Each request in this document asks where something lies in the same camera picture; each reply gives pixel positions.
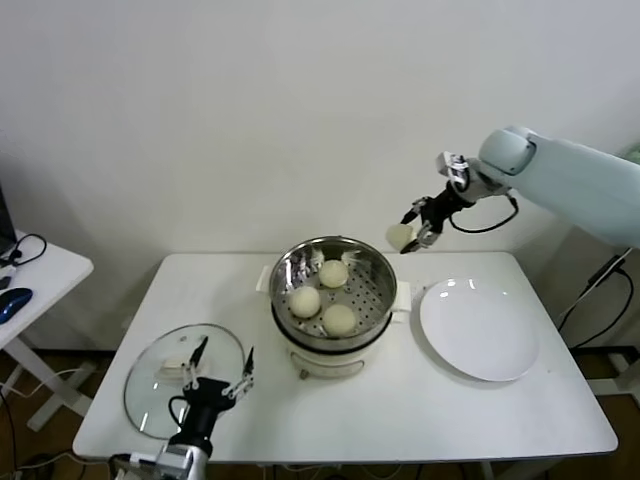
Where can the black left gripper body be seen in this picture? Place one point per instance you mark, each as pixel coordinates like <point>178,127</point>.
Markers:
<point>207,395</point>

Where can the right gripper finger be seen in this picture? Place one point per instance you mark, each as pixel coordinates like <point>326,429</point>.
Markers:
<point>417,205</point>
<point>424,240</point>

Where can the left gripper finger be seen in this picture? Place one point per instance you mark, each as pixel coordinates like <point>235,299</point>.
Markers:
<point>249,372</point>
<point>195,361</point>

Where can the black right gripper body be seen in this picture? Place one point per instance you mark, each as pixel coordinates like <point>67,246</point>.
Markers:
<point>442,207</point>

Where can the white steamed baozi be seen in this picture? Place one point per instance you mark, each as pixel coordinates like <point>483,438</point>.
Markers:
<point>339,320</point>
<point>399,235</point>
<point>305,302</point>
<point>333,274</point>

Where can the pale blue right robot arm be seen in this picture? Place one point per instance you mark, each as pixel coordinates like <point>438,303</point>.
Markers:
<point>565,185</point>

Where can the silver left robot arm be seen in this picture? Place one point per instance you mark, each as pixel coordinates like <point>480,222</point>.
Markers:
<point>187,462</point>

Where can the stainless steel steamer basket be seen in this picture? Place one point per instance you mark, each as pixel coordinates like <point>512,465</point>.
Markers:
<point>365,300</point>

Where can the round glass pot lid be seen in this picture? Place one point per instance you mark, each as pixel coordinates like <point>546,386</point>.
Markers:
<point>145,390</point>

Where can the white electric cooker base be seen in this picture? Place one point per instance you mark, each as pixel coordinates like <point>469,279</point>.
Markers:
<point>325,362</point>

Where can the round white plate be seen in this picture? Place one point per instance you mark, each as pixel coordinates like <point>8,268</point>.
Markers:
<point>475,330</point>

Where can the white side table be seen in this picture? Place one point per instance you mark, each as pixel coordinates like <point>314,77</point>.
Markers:
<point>55,270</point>

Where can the blue computer mouse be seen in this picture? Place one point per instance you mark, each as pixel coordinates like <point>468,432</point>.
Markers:
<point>15,300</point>

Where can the pale green box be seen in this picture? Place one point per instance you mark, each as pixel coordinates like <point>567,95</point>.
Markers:
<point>632,152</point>

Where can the small black dongle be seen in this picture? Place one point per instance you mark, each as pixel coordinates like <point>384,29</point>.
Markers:
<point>5,282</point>

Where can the dark laptop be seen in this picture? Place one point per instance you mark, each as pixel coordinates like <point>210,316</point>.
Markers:
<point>4,220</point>

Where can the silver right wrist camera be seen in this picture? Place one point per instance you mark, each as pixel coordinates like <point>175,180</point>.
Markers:
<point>452,167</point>

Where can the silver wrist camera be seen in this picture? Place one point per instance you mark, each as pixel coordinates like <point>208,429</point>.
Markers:
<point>140,461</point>
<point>452,167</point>

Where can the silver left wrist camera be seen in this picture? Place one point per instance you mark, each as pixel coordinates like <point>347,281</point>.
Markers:
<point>140,461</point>

